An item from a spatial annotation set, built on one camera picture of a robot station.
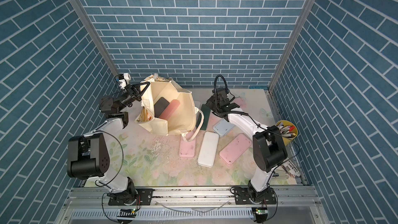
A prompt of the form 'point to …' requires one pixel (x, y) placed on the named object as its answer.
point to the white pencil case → (208, 149)
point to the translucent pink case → (170, 109)
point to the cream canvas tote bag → (186, 117)
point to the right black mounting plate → (242, 196)
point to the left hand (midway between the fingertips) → (154, 87)
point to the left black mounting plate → (144, 197)
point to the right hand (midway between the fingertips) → (209, 101)
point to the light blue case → (223, 127)
